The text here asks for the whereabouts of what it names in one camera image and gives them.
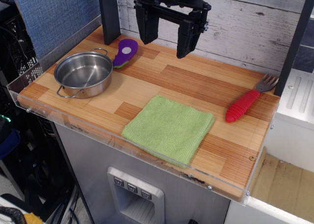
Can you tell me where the toy fridge water dispenser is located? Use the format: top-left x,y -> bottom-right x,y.
107,167 -> 165,224

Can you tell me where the black plastic crate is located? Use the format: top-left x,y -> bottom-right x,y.
0,14 -> 38,81

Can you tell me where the blue fabric panel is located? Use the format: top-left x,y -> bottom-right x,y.
15,0 -> 100,59

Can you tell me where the black right vertical post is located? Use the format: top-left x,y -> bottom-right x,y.
274,0 -> 314,96

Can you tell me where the black left vertical post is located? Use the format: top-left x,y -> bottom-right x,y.
99,0 -> 121,45

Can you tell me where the red handled fork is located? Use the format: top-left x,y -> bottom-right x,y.
225,74 -> 279,123

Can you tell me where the purple toy eggplant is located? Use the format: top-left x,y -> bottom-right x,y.
113,38 -> 138,69

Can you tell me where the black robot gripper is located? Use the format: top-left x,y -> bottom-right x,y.
134,0 -> 211,58

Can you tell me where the stainless steel pan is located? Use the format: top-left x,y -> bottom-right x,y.
54,48 -> 113,99

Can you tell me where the black vertical post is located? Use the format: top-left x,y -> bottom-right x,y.
274,0 -> 314,96
99,0 -> 121,45

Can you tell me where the white toy sink counter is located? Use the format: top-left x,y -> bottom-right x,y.
263,69 -> 314,172

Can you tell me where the green cloth napkin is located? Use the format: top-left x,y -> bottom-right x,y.
122,95 -> 214,168

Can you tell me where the clear acrylic table guard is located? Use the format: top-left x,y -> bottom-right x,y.
8,18 -> 279,203

